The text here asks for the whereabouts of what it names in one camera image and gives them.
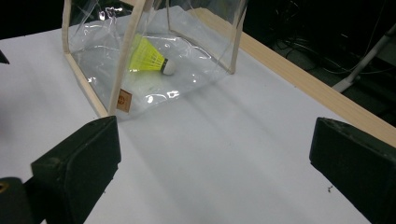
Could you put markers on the white board sheet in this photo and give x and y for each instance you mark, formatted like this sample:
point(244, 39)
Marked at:
point(202, 155)

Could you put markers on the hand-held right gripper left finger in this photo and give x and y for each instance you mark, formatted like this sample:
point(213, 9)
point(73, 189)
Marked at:
point(77, 168)

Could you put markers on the clear plastic bag beige trim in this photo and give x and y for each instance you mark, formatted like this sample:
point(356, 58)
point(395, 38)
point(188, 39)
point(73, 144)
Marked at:
point(102, 53)

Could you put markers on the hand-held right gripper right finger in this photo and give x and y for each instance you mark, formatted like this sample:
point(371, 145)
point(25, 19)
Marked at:
point(358, 168)

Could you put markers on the yellow shuttlecock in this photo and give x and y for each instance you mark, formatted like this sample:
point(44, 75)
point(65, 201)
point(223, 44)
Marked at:
point(146, 57)

